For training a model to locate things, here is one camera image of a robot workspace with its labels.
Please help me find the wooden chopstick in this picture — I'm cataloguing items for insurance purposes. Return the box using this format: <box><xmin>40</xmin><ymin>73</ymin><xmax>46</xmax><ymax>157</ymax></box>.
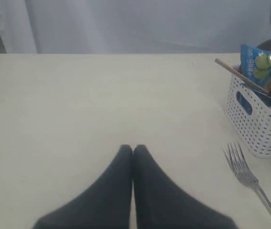
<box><xmin>215</xmin><ymin>58</ymin><xmax>271</xmax><ymax>97</ymax></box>

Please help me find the silver metal fork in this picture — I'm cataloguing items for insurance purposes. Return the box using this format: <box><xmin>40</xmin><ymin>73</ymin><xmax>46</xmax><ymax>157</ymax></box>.
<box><xmin>224</xmin><ymin>142</ymin><xmax>271</xmax><ymax>215</ymax></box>

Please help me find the blue Lays chip bag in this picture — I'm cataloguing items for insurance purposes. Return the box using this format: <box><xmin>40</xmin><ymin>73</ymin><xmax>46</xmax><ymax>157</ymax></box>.
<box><xmin>240</xmin><ymin>44</ymin><xmax>271</xmax><ymax>92</ymax></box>

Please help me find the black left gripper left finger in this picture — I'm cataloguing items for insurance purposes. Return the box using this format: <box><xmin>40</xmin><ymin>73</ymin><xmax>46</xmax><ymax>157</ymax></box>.
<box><xmin>34</xmin><ymin>145</ymin><xmax>133</xmax><ymax>229</ymax></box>

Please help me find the white perforated plastic basket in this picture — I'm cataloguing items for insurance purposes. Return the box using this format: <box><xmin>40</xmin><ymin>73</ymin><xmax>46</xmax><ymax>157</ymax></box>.
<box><xmin>225</xmin><ymin>75</ymin><xmax>271</xmax><ymax>158</ymax></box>

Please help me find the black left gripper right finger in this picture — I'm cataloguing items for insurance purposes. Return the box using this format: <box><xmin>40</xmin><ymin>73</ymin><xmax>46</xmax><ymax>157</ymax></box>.
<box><xmin>133</xmin><ymin>145</ymin><xmax>237</xmax><ymax>229</ymax></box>

